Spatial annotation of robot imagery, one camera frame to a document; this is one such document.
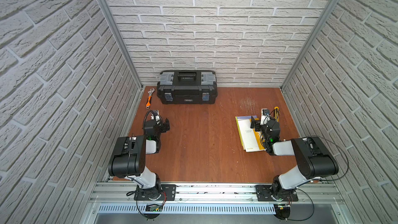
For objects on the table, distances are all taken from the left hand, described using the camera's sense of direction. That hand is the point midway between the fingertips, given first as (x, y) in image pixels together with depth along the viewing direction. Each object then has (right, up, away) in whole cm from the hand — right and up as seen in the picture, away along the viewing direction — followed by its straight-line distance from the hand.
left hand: (160, 116), depth 94 cm
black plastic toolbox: (+17, +19, +3) cm, 25 cm away
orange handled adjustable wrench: (-13, +17, +20) cm, 29 cm away
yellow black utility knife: (+77, +1, +9) cm, 78 cm away
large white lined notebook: (+55, -13, -5) cm, 57 cm away
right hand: (+63, 0, 0) cm, 64 cm away
